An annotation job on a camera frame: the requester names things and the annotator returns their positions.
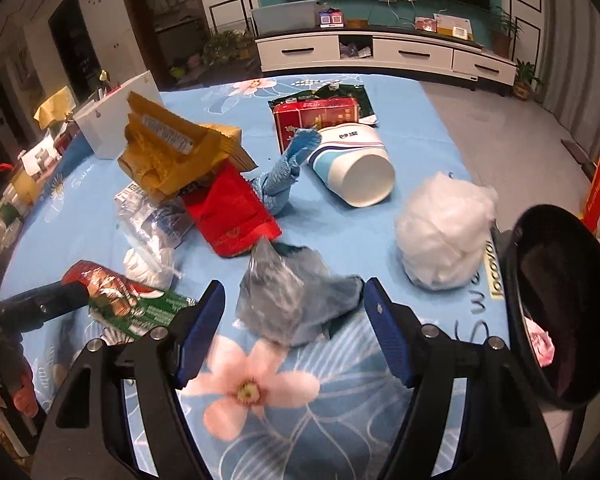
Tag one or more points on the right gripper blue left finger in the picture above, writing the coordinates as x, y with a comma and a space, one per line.
195, 328

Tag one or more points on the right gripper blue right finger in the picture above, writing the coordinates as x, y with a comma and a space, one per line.
393, 325

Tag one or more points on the green red snack wrapper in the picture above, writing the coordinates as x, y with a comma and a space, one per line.
117, 302

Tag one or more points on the grey plastic bag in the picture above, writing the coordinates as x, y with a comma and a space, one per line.
289, 296

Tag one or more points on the white plastic bag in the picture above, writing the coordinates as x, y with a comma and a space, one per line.
442, 231

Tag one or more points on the clear blister packaging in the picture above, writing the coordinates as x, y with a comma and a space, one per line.
150, 227

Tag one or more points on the red snack bag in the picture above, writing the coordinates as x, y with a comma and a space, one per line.
228, 213

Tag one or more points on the white blue paper cup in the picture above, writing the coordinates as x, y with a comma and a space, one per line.
353, 163

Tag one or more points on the blue textured cloth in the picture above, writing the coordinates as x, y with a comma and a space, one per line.
273, 187

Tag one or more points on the pink plastic bag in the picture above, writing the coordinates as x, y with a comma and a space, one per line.
541, 343

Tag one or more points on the yellow chip bag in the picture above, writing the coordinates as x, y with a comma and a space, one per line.
164, 152

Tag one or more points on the red cigarette carton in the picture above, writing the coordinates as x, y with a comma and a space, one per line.
312, 114

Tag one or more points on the dark green foil bag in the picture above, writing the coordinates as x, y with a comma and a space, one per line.
334, 90

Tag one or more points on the black trash bin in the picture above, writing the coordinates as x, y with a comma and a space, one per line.
551, 274

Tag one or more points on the person's left hand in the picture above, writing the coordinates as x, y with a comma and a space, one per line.
16, 376

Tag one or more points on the yellow bottle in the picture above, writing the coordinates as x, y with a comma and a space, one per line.
25, 186

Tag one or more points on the blue floral tablecloth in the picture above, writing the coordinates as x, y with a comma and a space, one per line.
328, 410

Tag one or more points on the white box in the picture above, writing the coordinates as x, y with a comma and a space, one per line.
103, 122

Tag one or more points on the white tv cabinet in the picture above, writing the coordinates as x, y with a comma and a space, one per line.
415, 52

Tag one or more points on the potted plant on floor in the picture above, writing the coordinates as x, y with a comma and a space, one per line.
525, 80

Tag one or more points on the plant stand with greenery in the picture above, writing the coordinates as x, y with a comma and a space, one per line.
227, 47

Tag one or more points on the translucent storage box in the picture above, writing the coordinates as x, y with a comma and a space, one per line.
286, 17

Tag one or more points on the potted plant by cabinet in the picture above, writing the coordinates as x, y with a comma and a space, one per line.
503, 31

